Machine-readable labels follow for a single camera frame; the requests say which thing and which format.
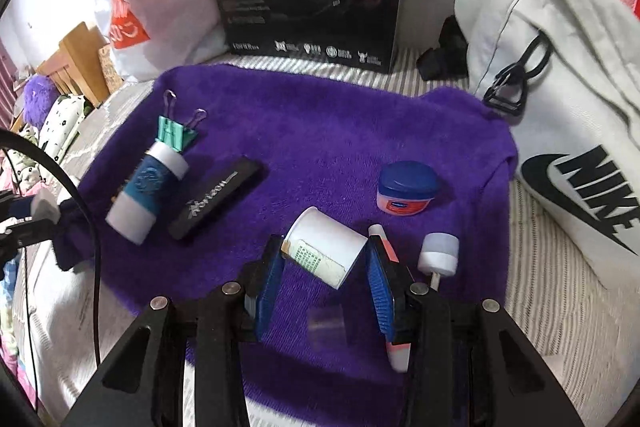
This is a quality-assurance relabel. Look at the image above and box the pink jar with blue lid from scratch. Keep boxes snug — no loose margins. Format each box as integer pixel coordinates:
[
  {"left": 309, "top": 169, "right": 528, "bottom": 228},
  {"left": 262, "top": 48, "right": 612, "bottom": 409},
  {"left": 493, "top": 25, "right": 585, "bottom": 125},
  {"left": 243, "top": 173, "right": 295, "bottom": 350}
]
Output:
[{"left": 376, "top": 161, "right": 441, "bottom": 215}]

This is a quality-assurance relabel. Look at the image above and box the white spotted pillow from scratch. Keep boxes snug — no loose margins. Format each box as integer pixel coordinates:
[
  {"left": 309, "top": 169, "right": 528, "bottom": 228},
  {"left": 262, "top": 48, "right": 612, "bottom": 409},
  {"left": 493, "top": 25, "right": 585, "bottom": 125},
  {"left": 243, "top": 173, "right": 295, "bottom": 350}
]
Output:
[{"left": 20, "top": 94, "right": 93, "bottom": 162}]

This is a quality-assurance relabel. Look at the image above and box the white labelled bottle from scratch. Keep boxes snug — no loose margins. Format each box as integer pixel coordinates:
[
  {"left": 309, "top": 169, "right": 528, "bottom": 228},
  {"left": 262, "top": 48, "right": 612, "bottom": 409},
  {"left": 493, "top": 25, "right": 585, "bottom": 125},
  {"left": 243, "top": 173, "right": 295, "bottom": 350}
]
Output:
[{"left": 282, "top": 206, "right": 370, "bottom": 290}]

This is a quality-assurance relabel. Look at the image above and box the purple fluffy towel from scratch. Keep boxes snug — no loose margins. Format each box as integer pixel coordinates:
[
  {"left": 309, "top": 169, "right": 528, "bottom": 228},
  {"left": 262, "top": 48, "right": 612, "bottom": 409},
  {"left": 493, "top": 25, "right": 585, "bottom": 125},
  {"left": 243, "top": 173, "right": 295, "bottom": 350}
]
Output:
[{"left": 55, "top": 64, "right": 521, "bottom": 413}]

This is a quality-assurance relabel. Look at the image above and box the black cable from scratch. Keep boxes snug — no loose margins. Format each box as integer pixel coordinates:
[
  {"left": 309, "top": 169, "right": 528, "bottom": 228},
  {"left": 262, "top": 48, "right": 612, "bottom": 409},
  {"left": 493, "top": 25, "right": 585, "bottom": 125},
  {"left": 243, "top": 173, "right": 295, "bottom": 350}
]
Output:
[{"left": 0, "top": 129, "right": 103, "bottom": 368}]

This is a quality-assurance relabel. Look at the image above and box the purple plush pillow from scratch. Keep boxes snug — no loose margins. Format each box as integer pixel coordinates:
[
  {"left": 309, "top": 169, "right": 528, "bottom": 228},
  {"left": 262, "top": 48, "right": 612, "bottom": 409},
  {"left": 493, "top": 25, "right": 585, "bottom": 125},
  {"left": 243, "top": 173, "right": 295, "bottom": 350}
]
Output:
[{"left": 20, "top": 74, "right": 58, "bottom": 128}]

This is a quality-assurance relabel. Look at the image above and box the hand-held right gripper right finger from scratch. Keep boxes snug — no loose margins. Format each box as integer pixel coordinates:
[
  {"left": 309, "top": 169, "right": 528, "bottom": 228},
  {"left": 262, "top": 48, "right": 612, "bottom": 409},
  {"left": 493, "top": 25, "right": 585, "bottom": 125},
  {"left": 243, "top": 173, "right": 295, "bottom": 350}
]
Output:
[{"left": 365, "top": 237, "right": 586, "bottom": 427}]

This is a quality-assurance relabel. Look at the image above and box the white and pink lip balm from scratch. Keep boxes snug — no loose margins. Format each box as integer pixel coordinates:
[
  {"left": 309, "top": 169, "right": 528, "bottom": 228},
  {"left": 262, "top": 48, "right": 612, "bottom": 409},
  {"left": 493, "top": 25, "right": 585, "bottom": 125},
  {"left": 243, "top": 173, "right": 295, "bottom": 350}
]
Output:
[{"left": 368, "top": 223, "right": 413, "bottom": 373}]

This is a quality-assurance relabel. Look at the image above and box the brown patterned box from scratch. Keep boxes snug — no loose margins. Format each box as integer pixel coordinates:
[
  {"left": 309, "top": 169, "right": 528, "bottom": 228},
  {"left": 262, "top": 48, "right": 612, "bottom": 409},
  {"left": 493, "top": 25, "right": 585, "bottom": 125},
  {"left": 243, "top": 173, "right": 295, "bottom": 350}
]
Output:
[{"left": 97, "top": 44, "right": 123, "bottom": 90}]

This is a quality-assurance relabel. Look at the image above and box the green binder clip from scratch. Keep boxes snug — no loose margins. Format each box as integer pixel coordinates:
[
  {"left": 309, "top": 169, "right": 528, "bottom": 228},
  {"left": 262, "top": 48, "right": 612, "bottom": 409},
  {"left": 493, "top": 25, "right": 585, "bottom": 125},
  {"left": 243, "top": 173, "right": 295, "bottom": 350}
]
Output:
[{"left": 154, "top": 90, "right": 208, "bottom": 154}]

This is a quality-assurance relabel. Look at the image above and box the white shoulder bag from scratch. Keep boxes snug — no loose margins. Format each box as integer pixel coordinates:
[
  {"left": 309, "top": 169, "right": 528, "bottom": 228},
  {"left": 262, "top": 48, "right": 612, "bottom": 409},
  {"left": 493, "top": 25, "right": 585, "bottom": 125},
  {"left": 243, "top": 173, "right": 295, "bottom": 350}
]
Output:
[{"left": 417, "top": 0, "right": 640, "bottom": 295}]

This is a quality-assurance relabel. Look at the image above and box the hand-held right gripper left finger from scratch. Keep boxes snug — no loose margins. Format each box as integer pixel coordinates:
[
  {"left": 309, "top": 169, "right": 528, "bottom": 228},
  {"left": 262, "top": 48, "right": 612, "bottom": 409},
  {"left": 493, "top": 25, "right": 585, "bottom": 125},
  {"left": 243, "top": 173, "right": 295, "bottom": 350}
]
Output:
[{"left": 60, "top": 234, "right": 286, "bottom": 427}]

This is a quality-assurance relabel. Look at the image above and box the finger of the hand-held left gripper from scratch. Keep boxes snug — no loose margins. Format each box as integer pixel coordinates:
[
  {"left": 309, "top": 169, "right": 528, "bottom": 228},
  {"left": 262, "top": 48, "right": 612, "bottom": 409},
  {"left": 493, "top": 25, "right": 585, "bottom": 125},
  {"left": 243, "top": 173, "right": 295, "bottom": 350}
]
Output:
[
  {"left": 0, "top": 189, "right": 37, "bottom": 220},
  {"left": 0, "top": 218, "right": 66, "bottom": 258}
]

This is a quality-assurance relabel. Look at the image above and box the long black bar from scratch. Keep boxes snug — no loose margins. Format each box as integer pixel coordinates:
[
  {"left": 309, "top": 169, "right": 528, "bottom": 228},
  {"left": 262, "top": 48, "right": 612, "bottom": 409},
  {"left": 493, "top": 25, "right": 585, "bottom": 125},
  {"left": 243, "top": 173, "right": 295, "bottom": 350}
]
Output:
[{"left": 167, "top": 155, "right": 264, "bottom": 241}]

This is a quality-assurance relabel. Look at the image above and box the white and blue tube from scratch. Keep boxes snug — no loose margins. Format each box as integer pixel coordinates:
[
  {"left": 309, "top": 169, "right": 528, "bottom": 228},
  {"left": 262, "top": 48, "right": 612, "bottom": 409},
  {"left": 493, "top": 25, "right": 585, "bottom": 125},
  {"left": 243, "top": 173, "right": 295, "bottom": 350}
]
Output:
[{"left": 105, "top": 141, "right": 190, "bottom": 243}]

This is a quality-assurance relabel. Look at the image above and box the wooden headboard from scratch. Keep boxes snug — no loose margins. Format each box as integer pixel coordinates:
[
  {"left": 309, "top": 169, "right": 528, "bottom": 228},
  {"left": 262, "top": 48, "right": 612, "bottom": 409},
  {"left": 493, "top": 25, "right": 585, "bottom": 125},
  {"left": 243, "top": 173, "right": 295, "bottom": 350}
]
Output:
[{"left": 35, "top": 22, "right": 113, "bottom": 108}]

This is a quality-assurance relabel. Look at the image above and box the white plug-in night light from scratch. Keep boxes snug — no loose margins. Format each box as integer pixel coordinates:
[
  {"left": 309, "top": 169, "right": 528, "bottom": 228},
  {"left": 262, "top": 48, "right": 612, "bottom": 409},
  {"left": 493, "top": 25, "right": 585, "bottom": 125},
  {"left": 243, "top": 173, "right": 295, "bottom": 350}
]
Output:
[{"left": 417, "top": 232, "right": 461, "bottom": 293}]

